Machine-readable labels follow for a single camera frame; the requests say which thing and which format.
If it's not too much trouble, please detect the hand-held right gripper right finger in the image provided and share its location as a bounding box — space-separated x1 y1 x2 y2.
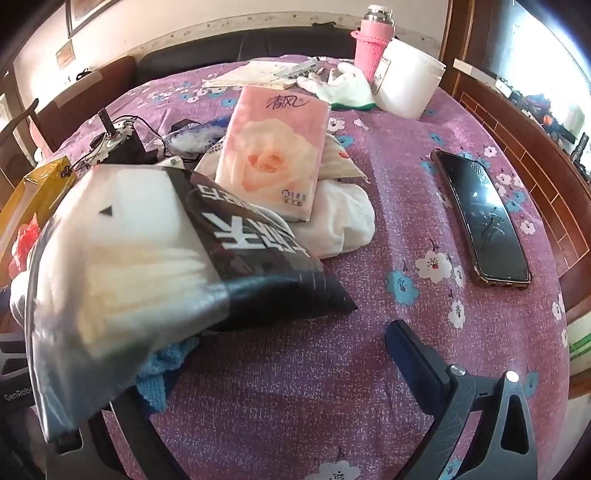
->
385 319 540 480

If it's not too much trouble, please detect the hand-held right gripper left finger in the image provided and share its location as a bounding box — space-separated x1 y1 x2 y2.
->
46 392 186 480

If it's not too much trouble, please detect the blue knitted cloth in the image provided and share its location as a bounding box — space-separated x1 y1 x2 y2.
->
133 336 200 412

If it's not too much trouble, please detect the black and white sock packet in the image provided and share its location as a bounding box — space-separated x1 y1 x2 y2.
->
23 165 357 445

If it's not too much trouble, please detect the yellow cardboard box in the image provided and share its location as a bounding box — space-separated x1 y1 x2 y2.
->
0 156 77 287

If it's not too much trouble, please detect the purple floral tablecloth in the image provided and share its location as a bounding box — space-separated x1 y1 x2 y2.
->
55 54 568 480

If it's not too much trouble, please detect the white cloth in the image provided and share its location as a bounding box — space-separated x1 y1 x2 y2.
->
291 179 376 260

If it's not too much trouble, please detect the black smartphone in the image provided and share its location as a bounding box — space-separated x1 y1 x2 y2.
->
431 148 533 289

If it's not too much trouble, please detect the red plastic bag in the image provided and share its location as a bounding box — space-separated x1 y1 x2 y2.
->
9 217 48 274

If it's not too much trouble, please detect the beige packet with red dot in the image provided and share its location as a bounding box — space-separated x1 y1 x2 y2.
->
318 134 369 184

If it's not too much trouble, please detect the pink rose tissue pack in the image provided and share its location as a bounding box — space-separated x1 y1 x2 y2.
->
215 85 332 223

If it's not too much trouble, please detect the wooden cabinet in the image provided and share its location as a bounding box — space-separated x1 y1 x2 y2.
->
442 0 591 402

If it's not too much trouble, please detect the dark wooden chair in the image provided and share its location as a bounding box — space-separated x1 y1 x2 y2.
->
0 55 137 195

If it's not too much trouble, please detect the white glove with green cuff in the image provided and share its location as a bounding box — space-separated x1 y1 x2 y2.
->
297 62 378 112

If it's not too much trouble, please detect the white plastic container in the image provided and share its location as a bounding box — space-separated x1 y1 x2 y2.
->
373 38 447 120

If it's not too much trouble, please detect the blue and white packet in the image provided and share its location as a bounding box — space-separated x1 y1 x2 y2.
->
164 120 228 156

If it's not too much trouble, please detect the pink thermos bottle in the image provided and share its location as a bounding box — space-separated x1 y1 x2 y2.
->
351 4 400 84

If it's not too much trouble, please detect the beige paper booklet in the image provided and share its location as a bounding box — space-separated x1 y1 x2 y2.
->
202 58 298 91

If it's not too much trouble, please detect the black sofa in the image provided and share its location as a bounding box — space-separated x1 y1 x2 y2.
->
134 28 362 88

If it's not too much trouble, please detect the black device with cables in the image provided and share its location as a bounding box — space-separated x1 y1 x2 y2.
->
69 110 160 168

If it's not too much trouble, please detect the small brown wall sign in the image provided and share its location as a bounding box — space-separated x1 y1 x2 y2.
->
55 39 75 70

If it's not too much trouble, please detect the framed wall picture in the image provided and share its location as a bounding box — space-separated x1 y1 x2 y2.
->
65 0 136 38

